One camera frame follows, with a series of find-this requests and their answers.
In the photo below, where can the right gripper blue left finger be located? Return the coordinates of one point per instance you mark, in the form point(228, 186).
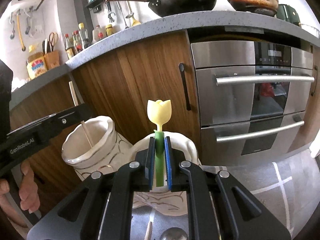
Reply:
point(150, 162)

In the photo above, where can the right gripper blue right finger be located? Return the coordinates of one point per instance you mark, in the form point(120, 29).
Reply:
point(168, 153)

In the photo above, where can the yellow tulip green-handled utensil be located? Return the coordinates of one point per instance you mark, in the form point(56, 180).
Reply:
point(159, 113)

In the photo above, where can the wooden chopstick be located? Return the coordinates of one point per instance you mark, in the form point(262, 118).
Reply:
point(83, 124)

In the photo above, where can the person's left hand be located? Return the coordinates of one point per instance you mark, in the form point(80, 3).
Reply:
point(28, 192)

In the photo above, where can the white ceramic double utensil holder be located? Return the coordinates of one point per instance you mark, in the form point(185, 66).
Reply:
point(97, 146)

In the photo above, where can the wooden cabinet door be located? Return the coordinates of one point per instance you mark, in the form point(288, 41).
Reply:
point(119, 84)

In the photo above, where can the wooden knife block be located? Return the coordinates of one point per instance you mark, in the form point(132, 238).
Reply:
point(52, 59)

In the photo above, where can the stainless steel built-in oven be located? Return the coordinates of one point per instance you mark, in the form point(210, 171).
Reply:
point(252, 99)

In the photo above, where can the dark sauce bottle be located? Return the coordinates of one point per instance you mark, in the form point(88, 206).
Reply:
point(69, 47)

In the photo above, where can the grey checked table cloth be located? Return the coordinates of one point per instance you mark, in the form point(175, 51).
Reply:
point(220, 207)

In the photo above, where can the yellow-cap oil bottle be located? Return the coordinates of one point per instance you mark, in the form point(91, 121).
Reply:
point(84, 36)

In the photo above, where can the grey speckled countertop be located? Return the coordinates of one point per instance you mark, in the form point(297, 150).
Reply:
point(160, 26)

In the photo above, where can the copper frying pan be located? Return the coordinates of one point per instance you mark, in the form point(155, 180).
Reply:
point(264, 7)

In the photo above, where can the green air fryer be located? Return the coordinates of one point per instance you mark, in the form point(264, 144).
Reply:
point(288, 14)

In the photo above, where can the black cabinet handle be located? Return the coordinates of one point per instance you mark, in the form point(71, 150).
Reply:
point(182, 73)

